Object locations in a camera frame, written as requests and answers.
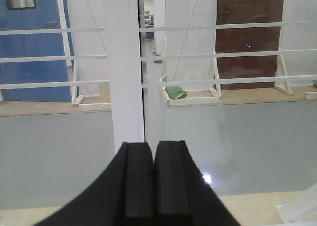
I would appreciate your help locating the brown wooden door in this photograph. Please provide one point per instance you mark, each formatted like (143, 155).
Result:
(248, 39)

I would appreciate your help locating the green sandbag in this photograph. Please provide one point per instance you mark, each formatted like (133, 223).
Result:
(175, 92)
(157, 61)

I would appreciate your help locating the light wooden platform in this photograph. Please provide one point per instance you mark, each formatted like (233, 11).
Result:
(103, 103)

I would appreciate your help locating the green sandbag near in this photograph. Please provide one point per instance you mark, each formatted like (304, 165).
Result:
(175, 92)

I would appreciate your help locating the white wooden support frame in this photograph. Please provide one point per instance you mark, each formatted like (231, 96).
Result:
(195, 98)

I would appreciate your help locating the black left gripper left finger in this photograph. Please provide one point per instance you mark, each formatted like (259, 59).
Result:
(122, 195)

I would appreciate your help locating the green sandbag far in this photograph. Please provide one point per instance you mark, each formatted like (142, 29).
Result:
(157, 61)

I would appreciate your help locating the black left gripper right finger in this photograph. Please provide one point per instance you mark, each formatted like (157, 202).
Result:
(183, 198)

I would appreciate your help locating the white door jamb frame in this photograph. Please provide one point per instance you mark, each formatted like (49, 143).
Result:
(123, 61)

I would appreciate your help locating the white framed sliding glass door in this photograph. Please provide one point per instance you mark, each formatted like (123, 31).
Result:
(259, 158)

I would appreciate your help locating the blue door with window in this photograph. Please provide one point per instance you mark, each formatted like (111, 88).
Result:
(32, 15)

